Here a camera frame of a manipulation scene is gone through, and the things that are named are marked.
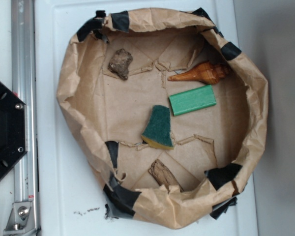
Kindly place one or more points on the brown wood piece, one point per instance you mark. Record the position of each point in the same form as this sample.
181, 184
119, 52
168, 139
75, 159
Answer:
163, 175

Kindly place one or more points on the green rectangular block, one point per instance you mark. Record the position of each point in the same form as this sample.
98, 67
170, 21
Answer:
192, 100

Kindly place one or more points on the brown paper bag tray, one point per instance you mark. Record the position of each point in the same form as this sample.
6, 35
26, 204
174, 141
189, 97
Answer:
215, 149

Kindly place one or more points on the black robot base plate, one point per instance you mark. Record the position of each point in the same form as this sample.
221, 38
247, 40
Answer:
13, 144

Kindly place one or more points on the brown rough rock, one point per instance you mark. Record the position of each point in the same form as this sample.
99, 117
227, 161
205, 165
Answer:
120, 62

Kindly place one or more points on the metal corner bracket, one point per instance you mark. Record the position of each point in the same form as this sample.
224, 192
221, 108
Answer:
21, 221

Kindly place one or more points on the white tray board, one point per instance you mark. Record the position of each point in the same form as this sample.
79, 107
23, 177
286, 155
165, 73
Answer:
71, 200

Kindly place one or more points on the green yellow sponge piece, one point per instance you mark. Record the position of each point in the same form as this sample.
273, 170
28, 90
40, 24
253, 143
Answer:
157, 133

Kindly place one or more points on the brown spiral seashell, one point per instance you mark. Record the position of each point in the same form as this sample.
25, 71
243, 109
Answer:
204, 72

